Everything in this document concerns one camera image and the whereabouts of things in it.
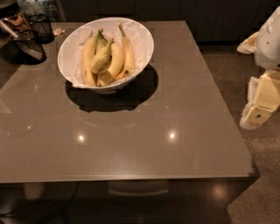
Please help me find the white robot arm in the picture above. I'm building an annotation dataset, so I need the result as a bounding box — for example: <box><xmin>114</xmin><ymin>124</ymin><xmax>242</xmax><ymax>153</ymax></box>
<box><xmin>237</xmin><ymin>7</ymin><xmax>280</xmax><ymax>130</ymax></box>

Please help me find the left yellow banana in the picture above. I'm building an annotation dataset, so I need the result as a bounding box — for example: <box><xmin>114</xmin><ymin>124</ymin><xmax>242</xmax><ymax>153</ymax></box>
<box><xmin>81</xmin><ymin>34</ymin><xmax>98</xmax><ymax>86</ymax></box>

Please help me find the middle curved yellow banana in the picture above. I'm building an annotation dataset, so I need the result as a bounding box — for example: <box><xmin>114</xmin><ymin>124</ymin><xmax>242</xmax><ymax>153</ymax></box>
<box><xmin>97</xmin><ymin>43</ymin><xmax>124</xmax><ymax>87</ymax></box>

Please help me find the black mesh cup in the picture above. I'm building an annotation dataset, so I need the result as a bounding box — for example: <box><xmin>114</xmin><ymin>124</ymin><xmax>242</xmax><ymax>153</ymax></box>
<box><xmin>28</xmin><ymin>14</ymin><xmax>54</xmax><ymax>44</ymax></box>

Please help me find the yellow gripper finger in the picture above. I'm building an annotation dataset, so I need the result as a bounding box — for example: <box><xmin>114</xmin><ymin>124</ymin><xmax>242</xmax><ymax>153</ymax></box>
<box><xmin>240</xmin><ymin>103</ymin><xmax>272</xmax><ymax>130</ymax></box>

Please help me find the right long yellow banana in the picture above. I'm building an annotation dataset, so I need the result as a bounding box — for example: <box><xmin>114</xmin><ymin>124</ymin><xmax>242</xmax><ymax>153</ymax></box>
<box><xmin>117</xmin><ymin>21</ymin><xmax>136</xmax><ymax>76</ymax></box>

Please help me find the white rounded gripper body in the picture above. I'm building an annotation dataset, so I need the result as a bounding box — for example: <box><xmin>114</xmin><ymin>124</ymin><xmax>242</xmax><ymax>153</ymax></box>
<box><xmin>248</xmin><ymin>70</ymin><xmax>280</xmax><ymax>113</ymax></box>

